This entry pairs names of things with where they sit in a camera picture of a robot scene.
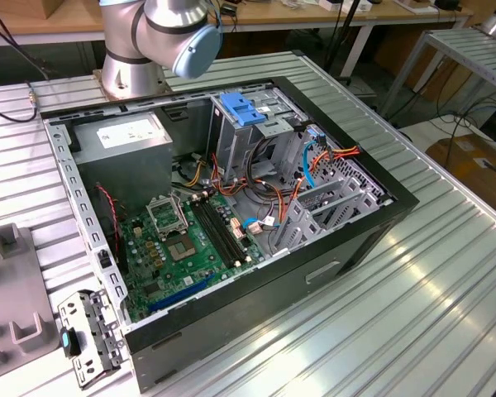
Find CPU socket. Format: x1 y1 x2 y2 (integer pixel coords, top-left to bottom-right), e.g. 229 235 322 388
166 232 199 263

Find white plug wire bundle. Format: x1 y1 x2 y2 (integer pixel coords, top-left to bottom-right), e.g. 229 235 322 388
247 217 280 236

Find blue data wire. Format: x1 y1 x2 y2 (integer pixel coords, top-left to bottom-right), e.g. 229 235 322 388
242 139 322 232

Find black RAM slot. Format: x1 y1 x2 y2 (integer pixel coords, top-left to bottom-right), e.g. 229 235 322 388
191 197 237 269
200 193 250 264

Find blue expansion slot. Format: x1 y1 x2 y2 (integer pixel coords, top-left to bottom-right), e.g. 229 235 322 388
147 272 216 314

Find black wire bundle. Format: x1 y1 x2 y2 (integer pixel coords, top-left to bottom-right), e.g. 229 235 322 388
247 138 293 199

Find thin black hanging cable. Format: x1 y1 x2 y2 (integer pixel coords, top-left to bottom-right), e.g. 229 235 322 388
0 0 53 79

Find grey optical drive cage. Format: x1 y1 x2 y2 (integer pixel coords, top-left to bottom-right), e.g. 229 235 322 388
208 84 309 183

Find brown cardboard box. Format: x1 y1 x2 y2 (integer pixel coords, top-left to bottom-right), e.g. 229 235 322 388
425 132 496 208

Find grey power supply unit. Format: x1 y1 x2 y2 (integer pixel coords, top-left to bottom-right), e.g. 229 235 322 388
71 111 174 216

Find red black twisted wire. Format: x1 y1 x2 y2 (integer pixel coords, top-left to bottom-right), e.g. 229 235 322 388
95 184 121 253

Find grey parts rack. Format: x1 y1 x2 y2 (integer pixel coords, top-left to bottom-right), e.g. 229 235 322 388
0 222 61 384

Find blue plastic drive bracket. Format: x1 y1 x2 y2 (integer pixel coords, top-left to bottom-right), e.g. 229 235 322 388
220 91 269 128

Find green motherboard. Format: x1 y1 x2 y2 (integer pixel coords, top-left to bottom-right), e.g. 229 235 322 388
117 190 269 324

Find silver slot retainer bracket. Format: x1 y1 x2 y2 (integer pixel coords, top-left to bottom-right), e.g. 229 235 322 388
56 288 125 390

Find metal slat side table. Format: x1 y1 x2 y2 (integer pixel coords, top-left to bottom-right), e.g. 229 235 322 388
382 26 496 121

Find black latch teal button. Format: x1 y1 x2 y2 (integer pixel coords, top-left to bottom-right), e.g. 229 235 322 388
60 325 83 358

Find yellow black power wires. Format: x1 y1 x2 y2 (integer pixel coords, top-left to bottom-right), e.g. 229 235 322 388
171 152 212 189

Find black open PC case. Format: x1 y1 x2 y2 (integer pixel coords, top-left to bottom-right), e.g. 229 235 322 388
39 75 421 395

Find black cable metal plug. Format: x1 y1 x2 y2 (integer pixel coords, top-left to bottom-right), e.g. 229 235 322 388
0 80 41 123

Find silver socket cover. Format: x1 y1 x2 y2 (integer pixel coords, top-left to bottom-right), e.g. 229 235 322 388
145 193 189 240

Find orange red power wire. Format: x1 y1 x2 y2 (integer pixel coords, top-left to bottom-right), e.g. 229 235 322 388
209 142 361 227

